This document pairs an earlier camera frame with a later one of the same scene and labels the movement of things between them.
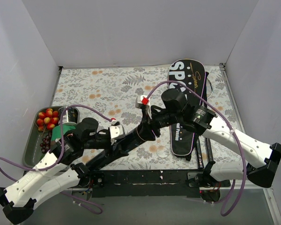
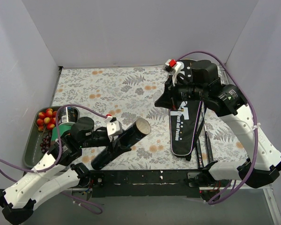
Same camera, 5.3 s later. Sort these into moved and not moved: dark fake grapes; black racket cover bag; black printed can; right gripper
Moved: right gripper
Not moved: black printed can; black racket cover bag; dark fake grapes
